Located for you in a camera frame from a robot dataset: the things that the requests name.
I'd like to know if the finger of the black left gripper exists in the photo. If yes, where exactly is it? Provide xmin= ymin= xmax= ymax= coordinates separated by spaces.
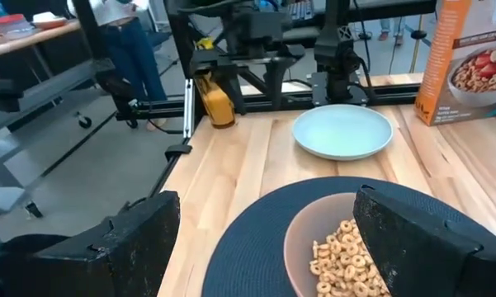
xmin=263 ymin=57 xmax=292 ymax=111
xmin=220 ymin=65 xmax=248 ymax=116

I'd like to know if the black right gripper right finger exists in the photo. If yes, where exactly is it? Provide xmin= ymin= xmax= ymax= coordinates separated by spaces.
xmin=352 ymin=184 xmax=496 ymax=297

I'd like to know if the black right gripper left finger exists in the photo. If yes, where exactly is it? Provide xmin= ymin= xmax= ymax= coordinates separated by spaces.
xmin=0 ymin=190 xmax=182 ymax=297

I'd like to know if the amber faceted glass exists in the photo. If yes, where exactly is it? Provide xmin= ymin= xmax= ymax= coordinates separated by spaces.
xmin=195 ymin=72 xmax=237 ymax=130

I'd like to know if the pale round plate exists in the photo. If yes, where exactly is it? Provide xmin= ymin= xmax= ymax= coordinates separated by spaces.
xmin=291 ymin=103 xmax=394 ymax=162

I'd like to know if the orange pumpkin cereal box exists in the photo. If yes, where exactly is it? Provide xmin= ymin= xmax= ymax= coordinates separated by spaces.
xmin=413 ymin=0 xmax=496 ymax=127

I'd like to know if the toasted cereal rings heap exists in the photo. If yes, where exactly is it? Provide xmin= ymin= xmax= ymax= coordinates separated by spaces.
xmin=309 ymin=219 xmax=391 ymax=297

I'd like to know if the person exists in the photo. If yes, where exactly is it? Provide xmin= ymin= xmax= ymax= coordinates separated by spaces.
xmin=65 ymin=0 xmax=169 ymax=132
xmin=377 ymin=16 xmax=406 ymax=46

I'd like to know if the pink ceramic bowl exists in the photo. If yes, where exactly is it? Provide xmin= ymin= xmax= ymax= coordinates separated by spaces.
xmin=283 ymin=191 xmax=391 ymax=297

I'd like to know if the dark blue woven placemat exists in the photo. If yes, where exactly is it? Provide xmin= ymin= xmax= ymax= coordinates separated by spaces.
xmin=201 ymin=176 xmax=496 ymax=297

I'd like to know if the black caster wheel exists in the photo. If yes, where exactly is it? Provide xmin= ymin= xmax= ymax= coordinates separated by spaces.
xmin=74 ymin=111 xmax=93 ymax=130

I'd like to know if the grey metal bench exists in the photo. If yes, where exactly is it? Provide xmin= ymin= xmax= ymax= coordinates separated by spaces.
xmin=0 ymin=57 xmax=116 ymax=219

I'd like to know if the white and orange dish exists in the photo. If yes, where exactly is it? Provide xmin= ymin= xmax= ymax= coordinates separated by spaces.
xmin=31 ymin=11 xmax=69 ymax=31

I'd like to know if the wooden worktable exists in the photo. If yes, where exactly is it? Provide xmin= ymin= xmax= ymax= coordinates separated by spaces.
xmin=0 ymin=18 xmax=83 ymax=83

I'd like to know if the red-lidded plastic container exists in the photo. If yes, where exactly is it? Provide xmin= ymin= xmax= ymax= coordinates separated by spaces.
xmin=0 ymin=13 xmax=35 ymax=39

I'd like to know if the black aluminium station frame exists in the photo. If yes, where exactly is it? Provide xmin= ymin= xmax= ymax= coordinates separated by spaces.
xmin=72 ymin=0 xmax=438 ymax=199

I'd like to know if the white metal bracket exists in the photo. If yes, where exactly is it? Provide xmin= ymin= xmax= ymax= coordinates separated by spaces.
xmin=182 ymin=78 xmax=196 ymax=139

